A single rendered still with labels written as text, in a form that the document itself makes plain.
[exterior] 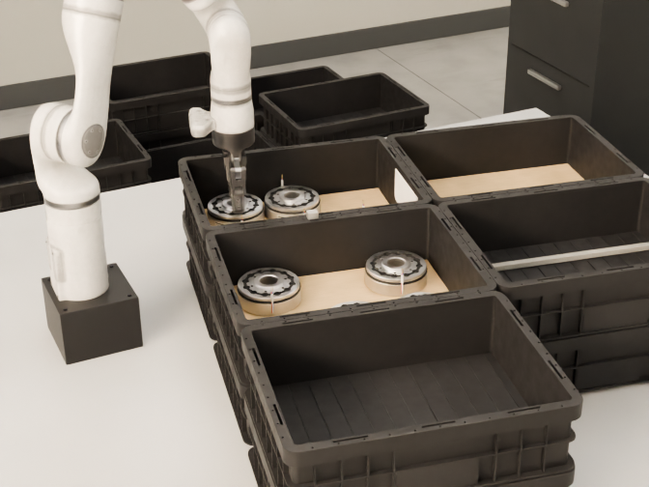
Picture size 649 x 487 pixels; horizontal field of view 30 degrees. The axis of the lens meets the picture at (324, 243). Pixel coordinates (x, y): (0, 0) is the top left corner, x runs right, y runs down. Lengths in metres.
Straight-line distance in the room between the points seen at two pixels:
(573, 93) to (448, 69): 1.83
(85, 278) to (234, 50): 0.45
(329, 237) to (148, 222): 0.61
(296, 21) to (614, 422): 3.67
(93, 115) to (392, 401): 0.65
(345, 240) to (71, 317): 0.47
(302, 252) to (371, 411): 0.40
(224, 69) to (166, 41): 3.15
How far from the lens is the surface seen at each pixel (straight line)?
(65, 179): 2.01
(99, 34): 1.94
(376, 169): 2.34
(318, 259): 2.04
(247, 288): 1.97
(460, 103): 4.99
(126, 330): 2.10
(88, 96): 1.94
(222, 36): 2.02
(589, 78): 3.52
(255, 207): 2.22
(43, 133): 1.97
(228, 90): 2.07
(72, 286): 2.07
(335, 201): 2.30
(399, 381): 1.80
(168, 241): 2.46
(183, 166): 2.22
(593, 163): 2.39
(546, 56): 3.68
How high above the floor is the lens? 1.86
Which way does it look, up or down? 29 degrees down
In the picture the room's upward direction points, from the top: straight up
